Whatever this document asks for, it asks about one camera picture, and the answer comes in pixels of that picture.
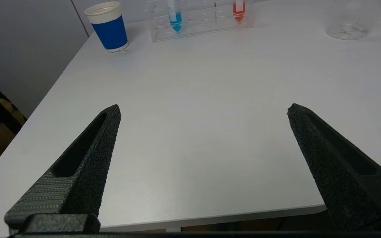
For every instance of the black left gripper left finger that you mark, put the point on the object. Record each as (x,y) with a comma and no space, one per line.
(88,172)

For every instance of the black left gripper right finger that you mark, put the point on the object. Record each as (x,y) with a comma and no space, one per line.
(342,178)

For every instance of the clear glass beaker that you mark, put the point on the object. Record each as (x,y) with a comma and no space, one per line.
(347,29)

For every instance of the blue pigment test tube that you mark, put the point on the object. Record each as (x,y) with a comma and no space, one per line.
(175,19)

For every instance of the clear acrylic test tube rack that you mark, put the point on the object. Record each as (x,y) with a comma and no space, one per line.
(203,28)

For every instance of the red pigment test tube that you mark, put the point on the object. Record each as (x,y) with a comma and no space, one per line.
(239,10)

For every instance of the blue and white paper cup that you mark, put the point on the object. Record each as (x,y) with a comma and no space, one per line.
(109,31)

